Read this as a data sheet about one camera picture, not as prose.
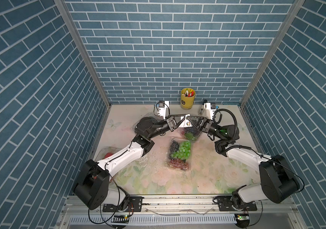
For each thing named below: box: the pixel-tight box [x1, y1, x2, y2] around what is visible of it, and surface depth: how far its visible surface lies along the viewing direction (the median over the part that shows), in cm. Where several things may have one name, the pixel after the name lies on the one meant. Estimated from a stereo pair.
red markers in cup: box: [183, 88, 195, 98], surface depth 114 cm
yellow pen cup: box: [180, 87, 196, 111], surface depth 114 cm
